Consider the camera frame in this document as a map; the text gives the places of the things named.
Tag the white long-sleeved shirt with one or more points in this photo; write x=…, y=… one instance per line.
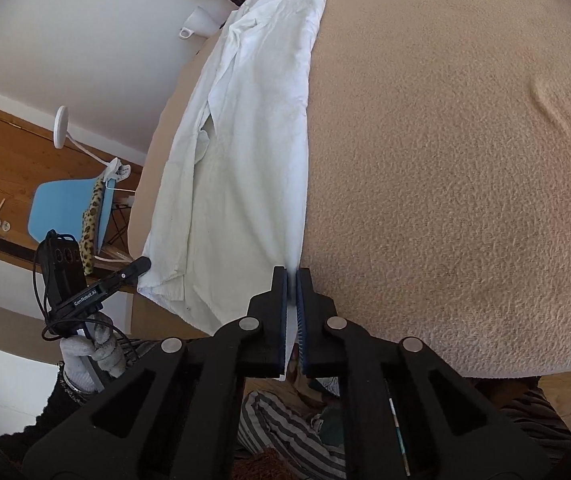
x=245, y=160

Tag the white clip lamp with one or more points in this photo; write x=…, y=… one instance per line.
x=61, y=125

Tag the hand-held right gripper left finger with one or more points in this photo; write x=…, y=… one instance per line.
x=280, y=320

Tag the leopard print cloth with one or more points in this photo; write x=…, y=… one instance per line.
x=90, y=225

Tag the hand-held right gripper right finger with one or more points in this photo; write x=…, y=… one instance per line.
x=303, y=325

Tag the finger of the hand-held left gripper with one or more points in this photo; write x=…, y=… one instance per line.
x=138, y=267

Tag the person's left hand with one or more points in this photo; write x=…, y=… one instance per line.
x=85, y=355

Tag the beige blanket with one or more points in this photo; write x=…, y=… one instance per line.
x=440, y=160

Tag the striped pants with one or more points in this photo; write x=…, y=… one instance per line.
x=290, y=435

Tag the blue chair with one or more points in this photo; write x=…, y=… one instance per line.
x=60, y=210

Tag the white mug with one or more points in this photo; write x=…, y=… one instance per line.
x=204, y=22

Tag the person's left forearm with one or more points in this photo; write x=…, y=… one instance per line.
x=55, y=415

